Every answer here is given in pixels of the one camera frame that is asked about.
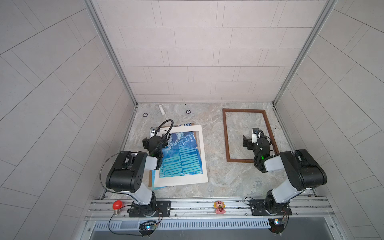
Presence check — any blue poster photo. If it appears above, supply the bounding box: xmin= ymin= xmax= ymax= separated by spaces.
xmin=151 ymin=122 xmax=204 ymax=191

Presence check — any cream white mat board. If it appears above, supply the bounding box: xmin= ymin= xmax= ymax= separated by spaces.
xmin=154 ymin=124 xmax=209 ymax=188

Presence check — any brown wooden picture frame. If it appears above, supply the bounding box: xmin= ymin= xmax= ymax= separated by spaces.
xmin=223 ymin=109 xmax=279 ymax=164

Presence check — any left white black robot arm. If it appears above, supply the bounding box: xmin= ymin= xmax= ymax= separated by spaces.
xmin=105 ymin=136 xmax=168 ymax=217

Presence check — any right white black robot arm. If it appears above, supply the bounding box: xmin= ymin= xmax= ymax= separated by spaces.
xmin=243 ymin=129 xmax=328 ymax=215

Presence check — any white cylinder tube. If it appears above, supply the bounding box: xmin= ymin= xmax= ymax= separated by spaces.
xmin=159 ymin=105 xmax=166 ymax=116

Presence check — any red emergency stop button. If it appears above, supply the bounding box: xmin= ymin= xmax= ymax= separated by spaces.
xmin=113 ymin=200 xmax=123 ymax=215

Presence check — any pink toy figure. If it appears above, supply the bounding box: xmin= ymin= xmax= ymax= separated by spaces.
xmin=214 ymin=201 xmax=226 ymax=215

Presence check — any right green circuit board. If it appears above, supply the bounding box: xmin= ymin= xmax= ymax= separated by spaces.
xmin=268 ymin=219 xmax=286 ymax=234

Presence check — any green circuit board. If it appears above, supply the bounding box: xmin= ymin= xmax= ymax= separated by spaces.
xmin=268 ymin=219 xmax=286 ymax=234
xmin=139 ymin=221 xmax=158 ymax=236

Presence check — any left green circuit board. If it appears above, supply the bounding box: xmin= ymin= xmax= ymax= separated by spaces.
xmin=139 ymin=221 xmax=158 ymax=236

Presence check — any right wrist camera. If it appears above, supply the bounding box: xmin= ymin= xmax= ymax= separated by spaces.
xmin=252 ymin=128 xmax=260 ymax=144

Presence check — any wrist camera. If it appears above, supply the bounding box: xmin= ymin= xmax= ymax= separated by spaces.
xmin=252 ymin=128 xmax=260 ymax=144
xmin=150 ymin=127 xmax=159 ymax=137

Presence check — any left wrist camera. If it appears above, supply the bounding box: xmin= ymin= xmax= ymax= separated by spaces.
xmin=150 ymin=127 xmax=159 ymax=137

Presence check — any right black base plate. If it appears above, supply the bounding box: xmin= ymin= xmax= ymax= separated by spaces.
xmin=249 ymin=199 xmax=292 ymax=216

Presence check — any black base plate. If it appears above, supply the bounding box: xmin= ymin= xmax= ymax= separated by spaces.
xmin=249 ymin=199 xmax=292 ymax=216
xmin=128 ymin=201 xmax=171 ymax=218

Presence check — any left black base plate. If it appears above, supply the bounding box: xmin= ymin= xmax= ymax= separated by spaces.
xmin=128 ymin=201 xmax=171 ymax=218

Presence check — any white vented cable duct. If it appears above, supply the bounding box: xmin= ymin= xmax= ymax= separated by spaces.
xmin=94 ymin=219 xmax=271 ymax=232

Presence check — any aluminium front rail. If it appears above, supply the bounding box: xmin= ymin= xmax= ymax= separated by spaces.
xmin=85 ymin=196 xmax=335 ymax=221

